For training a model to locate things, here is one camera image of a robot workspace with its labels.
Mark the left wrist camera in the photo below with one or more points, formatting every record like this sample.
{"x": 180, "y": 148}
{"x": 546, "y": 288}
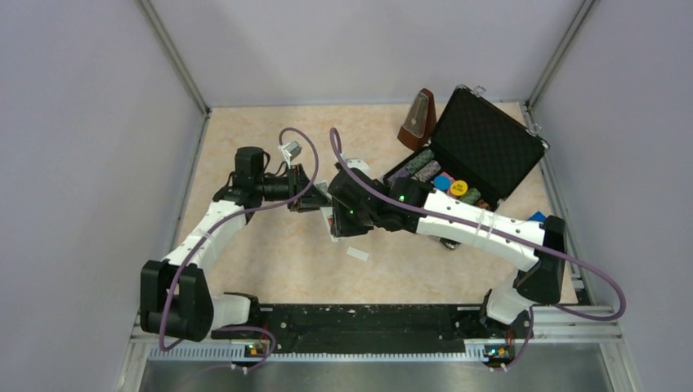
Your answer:
{"x": 290, "y": 151}

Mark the black poker chip case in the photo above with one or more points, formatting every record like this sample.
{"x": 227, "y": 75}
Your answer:
{"x": 477, "y": 142}

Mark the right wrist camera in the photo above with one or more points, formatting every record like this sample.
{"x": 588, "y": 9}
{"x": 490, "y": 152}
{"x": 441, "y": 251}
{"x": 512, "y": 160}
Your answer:
{"x": 358, "y": 164}

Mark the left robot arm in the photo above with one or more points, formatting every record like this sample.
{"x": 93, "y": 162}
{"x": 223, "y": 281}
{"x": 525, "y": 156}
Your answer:
{"x": 175, "y": 300}

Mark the blue poker chip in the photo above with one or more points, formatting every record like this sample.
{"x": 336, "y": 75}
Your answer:
{"x": 442, "y": 183}

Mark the yellow poker chip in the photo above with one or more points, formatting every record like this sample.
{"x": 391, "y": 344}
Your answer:
{"x": 458, "y": 188}

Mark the white remote control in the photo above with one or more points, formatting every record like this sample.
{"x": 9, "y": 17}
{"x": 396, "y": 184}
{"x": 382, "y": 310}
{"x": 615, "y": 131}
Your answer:
{"x": 327, "y": 213}

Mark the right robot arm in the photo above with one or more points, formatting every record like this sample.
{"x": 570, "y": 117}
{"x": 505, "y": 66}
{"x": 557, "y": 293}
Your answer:
{"x": 532, "y": 247}

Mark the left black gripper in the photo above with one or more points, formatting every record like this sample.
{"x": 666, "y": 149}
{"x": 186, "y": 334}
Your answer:
{"x": 312, "y": 200}

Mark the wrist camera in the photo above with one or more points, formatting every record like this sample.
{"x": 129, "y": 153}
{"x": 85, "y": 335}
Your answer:
{"x": 358, "y": 164}
{"x": 290, "y": 151}

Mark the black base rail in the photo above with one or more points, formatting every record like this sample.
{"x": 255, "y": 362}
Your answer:
{"x": 385, "y": 330}

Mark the brown wooden metronome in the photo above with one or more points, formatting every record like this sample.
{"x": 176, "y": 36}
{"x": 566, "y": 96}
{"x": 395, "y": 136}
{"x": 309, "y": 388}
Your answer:
{"x": 420, "y": 121}

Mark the white battery cover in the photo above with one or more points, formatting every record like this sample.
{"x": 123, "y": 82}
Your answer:
{"x": 358, "y": 254}

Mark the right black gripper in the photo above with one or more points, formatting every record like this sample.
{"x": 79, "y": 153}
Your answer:
{"x": 342, "y": 225}

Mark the colourful toy bricks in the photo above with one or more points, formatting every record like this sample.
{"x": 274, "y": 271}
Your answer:
{"x": 538, "y": 217}

